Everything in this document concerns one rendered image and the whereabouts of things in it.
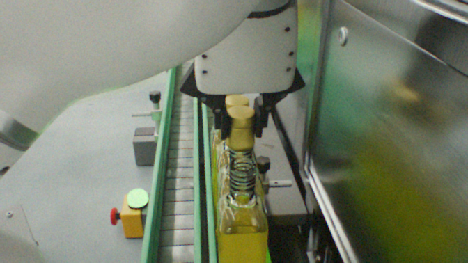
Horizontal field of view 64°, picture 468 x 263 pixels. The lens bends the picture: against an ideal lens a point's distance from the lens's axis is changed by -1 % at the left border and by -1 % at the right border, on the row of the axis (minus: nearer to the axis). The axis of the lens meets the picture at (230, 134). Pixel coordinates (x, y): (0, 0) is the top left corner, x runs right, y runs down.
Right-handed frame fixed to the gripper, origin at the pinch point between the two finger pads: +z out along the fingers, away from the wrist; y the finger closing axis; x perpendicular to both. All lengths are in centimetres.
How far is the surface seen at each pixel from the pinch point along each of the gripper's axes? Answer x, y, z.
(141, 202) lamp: -14.7, 17.6, 37.5
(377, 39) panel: 1.8, -12.4, -11.4
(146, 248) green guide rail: 5.5, 13.1, 19.2
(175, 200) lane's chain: -11.3, 10.2, 32.5
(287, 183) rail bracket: -7.1, -10.3, 23.2
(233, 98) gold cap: -5.8, 0.2, 1.8
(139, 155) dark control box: -38, 21, 49
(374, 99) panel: 5.0, -12.4, -6.7
